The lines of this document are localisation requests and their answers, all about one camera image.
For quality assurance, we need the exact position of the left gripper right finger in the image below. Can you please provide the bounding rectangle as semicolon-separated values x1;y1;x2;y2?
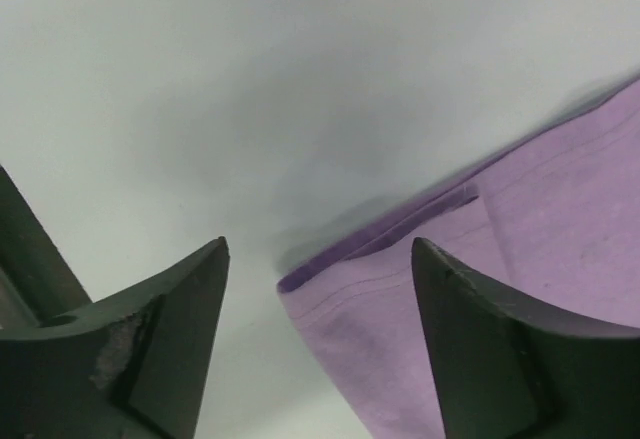
412;238;639;439

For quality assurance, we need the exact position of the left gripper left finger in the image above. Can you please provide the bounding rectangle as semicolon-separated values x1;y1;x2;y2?
1;238;230;438

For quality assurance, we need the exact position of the purple t shirt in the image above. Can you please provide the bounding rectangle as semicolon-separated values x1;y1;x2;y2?
278;80;639;438

